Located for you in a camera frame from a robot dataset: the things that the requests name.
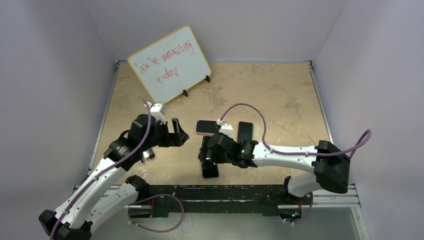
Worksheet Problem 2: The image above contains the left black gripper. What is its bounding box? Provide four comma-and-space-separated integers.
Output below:
142, 118, 188, 151

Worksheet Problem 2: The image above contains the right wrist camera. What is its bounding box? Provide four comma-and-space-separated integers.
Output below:
216, 119, 234, 138

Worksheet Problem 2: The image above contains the black smartphone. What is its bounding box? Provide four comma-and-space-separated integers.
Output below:
196, 120, 220, 134

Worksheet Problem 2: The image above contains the translucent white phone case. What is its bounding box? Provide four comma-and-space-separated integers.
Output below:
201, 163, 220, 179

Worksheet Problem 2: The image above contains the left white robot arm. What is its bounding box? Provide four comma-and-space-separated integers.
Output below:
38, 113, 190, 240

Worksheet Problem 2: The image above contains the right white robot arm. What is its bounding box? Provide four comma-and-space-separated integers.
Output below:
198, 133, 351, 204

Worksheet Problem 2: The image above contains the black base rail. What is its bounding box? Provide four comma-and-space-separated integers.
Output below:
130, 184, 313, 220

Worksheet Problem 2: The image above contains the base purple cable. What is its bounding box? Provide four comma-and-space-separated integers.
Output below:
127, 193, 185, 233
281, 193, 315, 226

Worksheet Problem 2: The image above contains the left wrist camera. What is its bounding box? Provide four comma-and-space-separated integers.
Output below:
147, 101, 168, 125

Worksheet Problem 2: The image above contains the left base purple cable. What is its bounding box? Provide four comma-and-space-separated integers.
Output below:
127, 193, 185, 233

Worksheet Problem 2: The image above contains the blue black stapler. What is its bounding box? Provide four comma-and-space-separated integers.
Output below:
141, 148, 155, 162

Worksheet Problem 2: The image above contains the black phone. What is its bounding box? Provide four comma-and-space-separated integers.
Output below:
198, 136, 220, 179
236, 121, 254, 143

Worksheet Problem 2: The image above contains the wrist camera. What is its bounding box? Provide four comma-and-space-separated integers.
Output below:
147, 101, 168, 125
216, 119, 234, 138

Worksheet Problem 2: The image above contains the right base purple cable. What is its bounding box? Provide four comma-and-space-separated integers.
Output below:
281, 193, 315, 226

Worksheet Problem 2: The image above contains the whiteboard with orange frame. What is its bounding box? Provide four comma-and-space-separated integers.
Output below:
127, 25, 212, 103

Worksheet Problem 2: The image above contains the pink phone case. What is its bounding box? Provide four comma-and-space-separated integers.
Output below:
195, 119, 221, 136

